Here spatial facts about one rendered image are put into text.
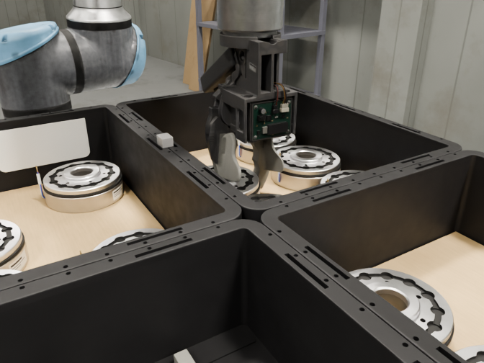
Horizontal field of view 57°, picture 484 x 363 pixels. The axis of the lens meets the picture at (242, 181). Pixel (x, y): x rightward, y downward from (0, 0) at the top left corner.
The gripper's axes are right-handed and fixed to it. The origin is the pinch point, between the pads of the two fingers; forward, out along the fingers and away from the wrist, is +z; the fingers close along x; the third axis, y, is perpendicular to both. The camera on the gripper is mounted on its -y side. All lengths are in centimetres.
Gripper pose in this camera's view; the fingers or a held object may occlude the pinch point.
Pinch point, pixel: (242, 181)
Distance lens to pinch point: 62.0
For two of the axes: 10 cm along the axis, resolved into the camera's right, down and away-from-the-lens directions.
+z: 0.0, 9.0, 4.3
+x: 8.8, -2.1, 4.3
